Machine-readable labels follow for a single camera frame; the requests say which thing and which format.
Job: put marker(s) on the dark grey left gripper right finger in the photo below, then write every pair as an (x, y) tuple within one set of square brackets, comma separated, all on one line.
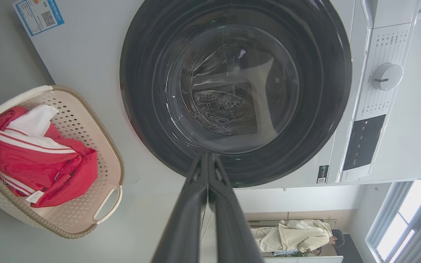
[(232, 233)]

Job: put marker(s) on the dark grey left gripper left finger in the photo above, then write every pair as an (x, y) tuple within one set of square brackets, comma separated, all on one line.
[(185, 226)]

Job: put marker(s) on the black round glass washer door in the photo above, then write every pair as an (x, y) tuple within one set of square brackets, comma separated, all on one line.
[(152, 91)]

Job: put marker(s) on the red white-striped garment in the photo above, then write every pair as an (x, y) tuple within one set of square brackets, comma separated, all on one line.
[(31, 168)]

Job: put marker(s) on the cream perforated laundry basket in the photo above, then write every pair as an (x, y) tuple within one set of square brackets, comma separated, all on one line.
[(104, 157)]

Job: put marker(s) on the white washing machine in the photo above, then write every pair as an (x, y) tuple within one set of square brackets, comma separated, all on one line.
[(93, 54)]

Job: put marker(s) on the person in beige coat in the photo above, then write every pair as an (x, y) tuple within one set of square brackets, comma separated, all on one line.
[(298, 235)]

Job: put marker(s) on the small black QR sticker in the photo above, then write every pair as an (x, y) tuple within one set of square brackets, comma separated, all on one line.
[(322, 174)]

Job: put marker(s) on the black washer display panel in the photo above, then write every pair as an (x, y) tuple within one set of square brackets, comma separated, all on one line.
[(364, 142)]

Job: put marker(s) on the white washer dial knob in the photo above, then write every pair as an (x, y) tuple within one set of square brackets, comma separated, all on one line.
[(386, 76)]

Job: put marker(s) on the blue white energy label sticker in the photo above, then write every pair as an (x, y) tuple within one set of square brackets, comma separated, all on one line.
[(38, 16)]

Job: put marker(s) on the window with white frame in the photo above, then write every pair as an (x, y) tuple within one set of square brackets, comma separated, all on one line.
[(408, 226)]

